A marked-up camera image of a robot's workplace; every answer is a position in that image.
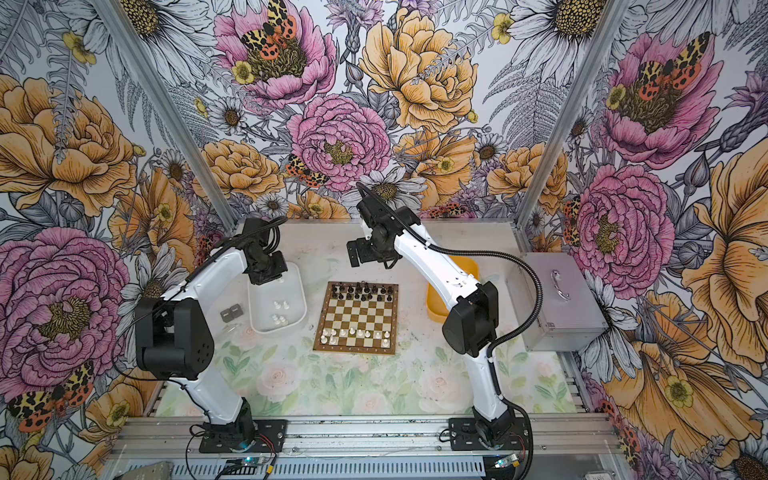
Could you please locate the yellow plastic bin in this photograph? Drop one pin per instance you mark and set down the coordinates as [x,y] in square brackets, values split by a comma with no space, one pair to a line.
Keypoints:
[448,278]

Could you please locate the white plastic bin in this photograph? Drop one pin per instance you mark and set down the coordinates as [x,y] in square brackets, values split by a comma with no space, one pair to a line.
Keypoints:
[279,305]

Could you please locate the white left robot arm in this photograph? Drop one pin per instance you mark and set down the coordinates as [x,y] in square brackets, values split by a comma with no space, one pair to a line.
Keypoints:
[174,339]

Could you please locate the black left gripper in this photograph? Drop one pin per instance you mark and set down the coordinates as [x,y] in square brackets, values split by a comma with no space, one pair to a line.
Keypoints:
[280,268]

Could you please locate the aluminium corner post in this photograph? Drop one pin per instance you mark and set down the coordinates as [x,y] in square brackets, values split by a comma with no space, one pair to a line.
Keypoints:
[600,46]
[118,25]

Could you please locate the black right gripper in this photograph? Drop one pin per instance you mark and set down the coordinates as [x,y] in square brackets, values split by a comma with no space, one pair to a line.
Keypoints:
[365,255]

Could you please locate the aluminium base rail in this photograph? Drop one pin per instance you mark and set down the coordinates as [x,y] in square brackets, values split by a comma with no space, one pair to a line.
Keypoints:
[368,436]

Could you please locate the floral table mat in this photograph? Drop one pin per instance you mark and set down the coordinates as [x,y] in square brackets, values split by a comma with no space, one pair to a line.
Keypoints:
[286,377]

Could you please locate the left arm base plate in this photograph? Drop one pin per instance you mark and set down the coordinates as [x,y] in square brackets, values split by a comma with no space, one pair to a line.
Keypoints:
[260,436]

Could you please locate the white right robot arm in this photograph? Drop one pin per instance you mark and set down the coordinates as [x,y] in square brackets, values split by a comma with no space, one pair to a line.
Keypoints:
[470,327]

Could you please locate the aluminium corner post left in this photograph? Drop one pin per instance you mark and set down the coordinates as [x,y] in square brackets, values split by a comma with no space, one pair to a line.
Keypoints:
[118,25]

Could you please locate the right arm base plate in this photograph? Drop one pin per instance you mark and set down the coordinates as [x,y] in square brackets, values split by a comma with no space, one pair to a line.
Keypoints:
[506,433]

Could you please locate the wooden chess board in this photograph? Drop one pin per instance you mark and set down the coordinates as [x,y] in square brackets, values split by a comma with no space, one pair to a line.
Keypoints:
[358,317]

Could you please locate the white cable duct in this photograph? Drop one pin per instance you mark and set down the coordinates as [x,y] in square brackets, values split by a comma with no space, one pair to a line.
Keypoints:
[461,467]

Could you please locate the aluminium corner post right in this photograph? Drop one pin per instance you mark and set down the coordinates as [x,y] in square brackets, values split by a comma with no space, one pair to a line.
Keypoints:
[600,46]

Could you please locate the grey metal box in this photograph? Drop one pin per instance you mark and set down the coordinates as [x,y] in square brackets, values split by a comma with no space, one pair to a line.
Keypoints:
[570,317]

